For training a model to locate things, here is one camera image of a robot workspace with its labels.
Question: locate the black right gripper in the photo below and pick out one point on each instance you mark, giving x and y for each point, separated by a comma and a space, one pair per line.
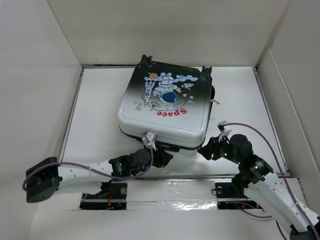
206, 151

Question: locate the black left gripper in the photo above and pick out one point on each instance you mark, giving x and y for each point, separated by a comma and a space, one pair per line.
161, 157

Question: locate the black white space suitcase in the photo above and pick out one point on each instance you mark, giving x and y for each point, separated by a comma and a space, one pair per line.
171, 100

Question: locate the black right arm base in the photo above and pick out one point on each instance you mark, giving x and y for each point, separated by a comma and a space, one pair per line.
225, 190

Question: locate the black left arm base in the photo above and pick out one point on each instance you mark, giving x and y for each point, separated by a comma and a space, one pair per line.
112, 197

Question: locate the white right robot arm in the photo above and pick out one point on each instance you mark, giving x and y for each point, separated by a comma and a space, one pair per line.
257, 181

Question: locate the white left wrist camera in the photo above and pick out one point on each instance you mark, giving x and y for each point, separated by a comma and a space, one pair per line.
149, 140

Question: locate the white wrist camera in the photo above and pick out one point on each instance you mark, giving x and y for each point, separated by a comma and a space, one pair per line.
149, 140
224, 131

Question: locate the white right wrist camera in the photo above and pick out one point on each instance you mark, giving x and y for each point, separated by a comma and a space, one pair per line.
224, 131

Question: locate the aluminium mounting rail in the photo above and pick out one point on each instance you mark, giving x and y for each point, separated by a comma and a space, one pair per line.
129, 200

